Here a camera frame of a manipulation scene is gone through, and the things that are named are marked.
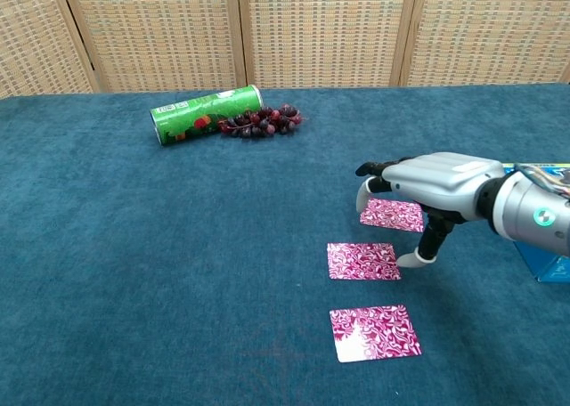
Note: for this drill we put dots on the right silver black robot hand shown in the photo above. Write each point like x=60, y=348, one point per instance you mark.
x=441, y=179

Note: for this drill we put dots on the pink patterned playing card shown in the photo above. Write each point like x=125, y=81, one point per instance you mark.
x=363, y=261
x=392, y=216
x=378, y=332

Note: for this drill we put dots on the blue cookie box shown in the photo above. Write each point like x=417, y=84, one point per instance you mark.
x=552, y=270

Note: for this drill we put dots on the woven bamboo screen panel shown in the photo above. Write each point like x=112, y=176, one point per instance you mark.
x=156, y=32
x=35, y=36
x=490, y=32
x=320, y=32

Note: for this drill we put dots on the dark red grape bunch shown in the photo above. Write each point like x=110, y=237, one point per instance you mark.
x=267, y=123

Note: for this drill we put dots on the green chip can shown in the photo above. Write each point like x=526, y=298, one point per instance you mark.
x=200, y=116

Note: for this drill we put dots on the blue felt table mat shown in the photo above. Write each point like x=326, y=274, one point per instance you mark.
x=133, y=246

